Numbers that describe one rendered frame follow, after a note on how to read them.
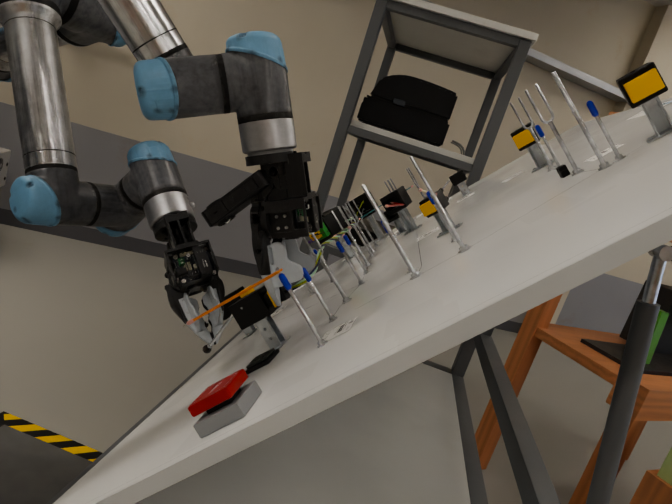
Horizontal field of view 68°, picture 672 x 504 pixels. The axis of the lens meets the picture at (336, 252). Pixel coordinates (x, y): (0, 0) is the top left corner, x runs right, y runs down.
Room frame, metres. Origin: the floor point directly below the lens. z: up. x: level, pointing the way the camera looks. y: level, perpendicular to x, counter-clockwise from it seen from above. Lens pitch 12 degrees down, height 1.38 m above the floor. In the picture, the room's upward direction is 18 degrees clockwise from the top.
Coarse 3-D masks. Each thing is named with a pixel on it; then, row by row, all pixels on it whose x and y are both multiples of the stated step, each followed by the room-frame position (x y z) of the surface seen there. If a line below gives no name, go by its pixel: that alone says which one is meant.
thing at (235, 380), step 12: (240, 372) 0.48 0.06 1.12; (216, 384) 0.48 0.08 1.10; (228, 384) 0.45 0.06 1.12; (240, 384) 0.47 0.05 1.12; (204, 396) 0.45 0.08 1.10; (216, 396) 0.44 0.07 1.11; (228, 396) 0.44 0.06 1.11; (192, 408) 0.44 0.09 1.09; (204, 408) 0.44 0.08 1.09; (216, 408) 0.45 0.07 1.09
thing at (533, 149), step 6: (528, 126) 1.01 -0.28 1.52; (534, 126) 1.04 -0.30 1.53; (516, 132) 1.02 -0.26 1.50; (540, 138) 1.03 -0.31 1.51; (528, 144) 1.02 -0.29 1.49; (534, 144) 1.03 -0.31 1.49; (528, 150) 1.03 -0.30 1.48; (534, 150) 1.05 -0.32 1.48; (534, 156) 1.05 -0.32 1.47; (540, 156) 1.04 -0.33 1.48; (534, 162) 1.03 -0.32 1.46; (540, 162) 1.04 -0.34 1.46; (546, 162) 1.02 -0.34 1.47; (534, 168) 1.04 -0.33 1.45
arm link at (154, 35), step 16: (112, 0) 0.71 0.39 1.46; (128, 0) 0.71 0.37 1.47; (144, 0) 0.72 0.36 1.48; (112, 16) 0.72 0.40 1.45; (128, 16) 0.71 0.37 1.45; (144, 16) 0.72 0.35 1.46; (160, 16) 0.73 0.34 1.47; (128, 32) 0.72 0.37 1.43; (144, 32) 0.72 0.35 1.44; (160, 32) 0.73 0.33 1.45; (176, 32) 0.75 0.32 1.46; (144, 48) 0.72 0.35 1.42; (160, 48) 0.73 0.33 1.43; (176, 48) 0.74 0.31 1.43
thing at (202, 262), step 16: (160, 224) 0.77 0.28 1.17; (176, 224) 0.79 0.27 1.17; (192, 224) 0.81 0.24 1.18; (160, 240) 0.80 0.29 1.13; (176, 240) 0.76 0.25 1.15; (192, 240) 0.77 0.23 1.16; (208, 240) 0.76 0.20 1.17; (176, 256) 0.74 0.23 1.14; (192, 256) 0.75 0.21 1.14; (208, 256) 0.76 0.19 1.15; (176, 272) 0.73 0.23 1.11; (192, 272) 0.73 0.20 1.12; (208, 272) 0.73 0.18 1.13; (176, 288) 0.75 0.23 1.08; (192, 288) 0.76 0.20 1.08
